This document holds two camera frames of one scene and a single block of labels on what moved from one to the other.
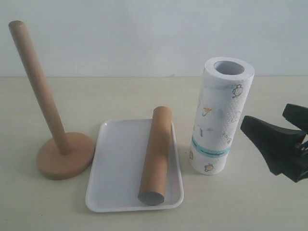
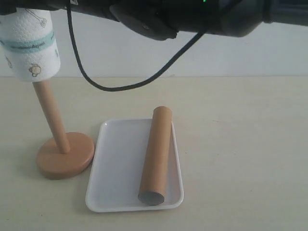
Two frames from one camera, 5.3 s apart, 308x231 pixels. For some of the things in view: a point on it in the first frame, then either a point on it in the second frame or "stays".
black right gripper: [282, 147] → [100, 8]
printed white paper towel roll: [226, 84] → [28, 50]
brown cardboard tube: [155, 171] stays
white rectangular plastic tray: [117, 167] stays
